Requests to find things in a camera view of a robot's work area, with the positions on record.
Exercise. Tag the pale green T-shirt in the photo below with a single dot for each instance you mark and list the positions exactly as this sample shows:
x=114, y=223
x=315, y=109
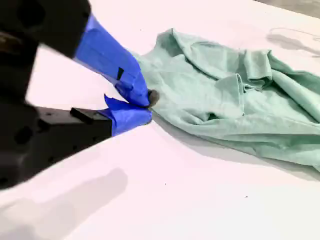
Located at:
x=187, y=95

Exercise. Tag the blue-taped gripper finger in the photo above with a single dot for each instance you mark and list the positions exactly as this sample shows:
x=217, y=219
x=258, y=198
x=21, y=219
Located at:
x=112, y=57
x=125, y=117

